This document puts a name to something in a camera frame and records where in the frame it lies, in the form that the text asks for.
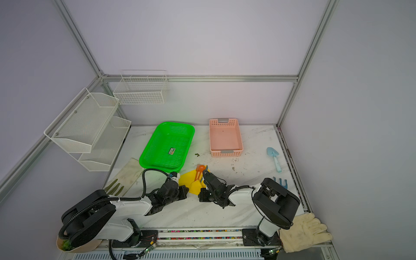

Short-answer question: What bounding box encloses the yellow paper napkin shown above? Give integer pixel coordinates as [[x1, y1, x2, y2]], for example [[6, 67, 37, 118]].
[[179, 170, 206, 196]]

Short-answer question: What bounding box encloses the pink plastic basket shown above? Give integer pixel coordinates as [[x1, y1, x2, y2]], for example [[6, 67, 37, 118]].
[[209, 118, 244, 157]]

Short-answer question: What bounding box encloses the green plastic basket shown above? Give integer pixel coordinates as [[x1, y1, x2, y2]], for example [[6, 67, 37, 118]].
[[139, 122, 195, 172]]

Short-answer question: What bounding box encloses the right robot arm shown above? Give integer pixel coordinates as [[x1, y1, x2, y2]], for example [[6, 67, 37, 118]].
[[198, 170, 300, 247]]

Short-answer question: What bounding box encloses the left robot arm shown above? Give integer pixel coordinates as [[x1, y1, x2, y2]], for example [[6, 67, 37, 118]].
[[58, 170, 189, 259]]

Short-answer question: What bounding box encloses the light blue garden trowel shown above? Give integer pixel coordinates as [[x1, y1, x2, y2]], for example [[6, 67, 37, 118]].
[[266, 147, 282, 173]]

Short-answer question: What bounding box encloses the blue yellow garden rake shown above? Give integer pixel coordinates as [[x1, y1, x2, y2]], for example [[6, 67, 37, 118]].
[[273, 177, 288, 189]]

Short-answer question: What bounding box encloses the cream work glove right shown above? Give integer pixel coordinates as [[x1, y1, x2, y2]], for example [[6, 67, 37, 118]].
[[279, 213, 333, 253]]

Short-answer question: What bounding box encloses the white mesh two-tier shelf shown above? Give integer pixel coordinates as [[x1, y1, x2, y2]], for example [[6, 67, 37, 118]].
[[44, 88, 131, 172]]

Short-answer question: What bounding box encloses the paper bag with greens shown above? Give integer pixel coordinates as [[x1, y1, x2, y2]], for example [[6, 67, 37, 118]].
[[56, 237, 102, 254]]

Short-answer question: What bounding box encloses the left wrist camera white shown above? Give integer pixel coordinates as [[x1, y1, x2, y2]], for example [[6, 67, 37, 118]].
[[169, 172, 180, 183]]

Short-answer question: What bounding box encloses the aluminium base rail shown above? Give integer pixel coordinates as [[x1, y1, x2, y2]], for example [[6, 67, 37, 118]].
[[133, 226, 282, 250]]

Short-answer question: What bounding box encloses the white wire basket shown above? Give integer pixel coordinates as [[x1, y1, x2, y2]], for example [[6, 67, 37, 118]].
[[113, 70, 170, 105]]

